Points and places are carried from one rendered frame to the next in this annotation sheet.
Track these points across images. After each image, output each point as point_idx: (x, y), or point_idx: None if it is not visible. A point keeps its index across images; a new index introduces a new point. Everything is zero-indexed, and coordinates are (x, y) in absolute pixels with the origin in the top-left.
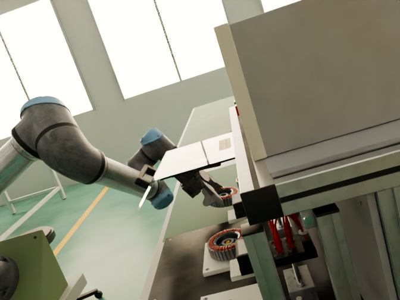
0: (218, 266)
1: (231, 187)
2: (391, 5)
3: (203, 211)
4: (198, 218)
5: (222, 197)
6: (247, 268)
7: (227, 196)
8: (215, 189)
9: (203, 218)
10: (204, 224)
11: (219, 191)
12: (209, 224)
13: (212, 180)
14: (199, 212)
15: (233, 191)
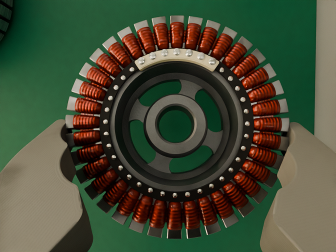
0: None
1: (113, 63)
2: None
3: (124, 230)
4: (182, 249)
5: (281, 124)
6: None
7: (249, 88)
8: (103, 183)
9: (200, 228)
10: (259, 219)
11: (123, 152)
12: (267, 197)
13: (77, 217)
14: (123, 251)
15: (186, 49)
